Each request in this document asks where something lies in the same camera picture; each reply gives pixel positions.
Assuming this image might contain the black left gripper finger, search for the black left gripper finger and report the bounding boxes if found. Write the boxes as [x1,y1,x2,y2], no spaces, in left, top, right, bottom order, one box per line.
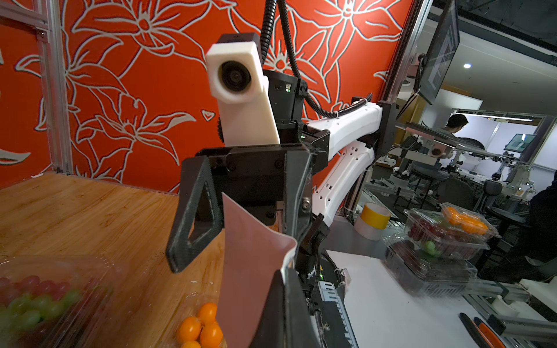
[249,268,321,348]

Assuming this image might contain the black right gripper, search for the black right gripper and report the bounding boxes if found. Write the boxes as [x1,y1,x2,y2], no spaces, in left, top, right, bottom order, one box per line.
[165,142,329,278]

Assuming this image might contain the fruit sticker sheet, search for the fruit sticker sheet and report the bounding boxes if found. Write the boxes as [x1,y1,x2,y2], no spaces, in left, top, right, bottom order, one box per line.
[216,194,297,347]

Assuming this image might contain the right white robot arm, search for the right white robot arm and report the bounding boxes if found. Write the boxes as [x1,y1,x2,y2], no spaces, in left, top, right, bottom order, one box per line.
[166,99,389,274]

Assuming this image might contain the background fruit boxes stack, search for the background fruit boxes stack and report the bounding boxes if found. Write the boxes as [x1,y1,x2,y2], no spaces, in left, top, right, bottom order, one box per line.
[383,203,500,297]

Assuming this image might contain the clear box of oranges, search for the clear box of oranges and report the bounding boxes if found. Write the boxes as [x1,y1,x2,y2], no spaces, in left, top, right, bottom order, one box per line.
[158,292,227,347]

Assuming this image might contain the yellow white tape roll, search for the yellow white tape roll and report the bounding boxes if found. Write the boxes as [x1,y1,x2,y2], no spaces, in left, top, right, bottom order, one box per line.
[354,202,392,241]

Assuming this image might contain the clear box of grapes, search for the clear box of grapes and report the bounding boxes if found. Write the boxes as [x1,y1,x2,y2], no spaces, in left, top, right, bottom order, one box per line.
[1,255,117,347]

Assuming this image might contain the person in background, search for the person in background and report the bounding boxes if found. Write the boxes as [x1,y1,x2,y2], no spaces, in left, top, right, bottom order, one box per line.
[439,112,486,151]

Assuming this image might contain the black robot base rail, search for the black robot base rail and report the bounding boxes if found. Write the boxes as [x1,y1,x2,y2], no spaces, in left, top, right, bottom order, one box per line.
[302,252,358,348]

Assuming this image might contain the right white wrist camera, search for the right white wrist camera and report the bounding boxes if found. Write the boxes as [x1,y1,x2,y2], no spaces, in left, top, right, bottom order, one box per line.
[205,33,280,146]

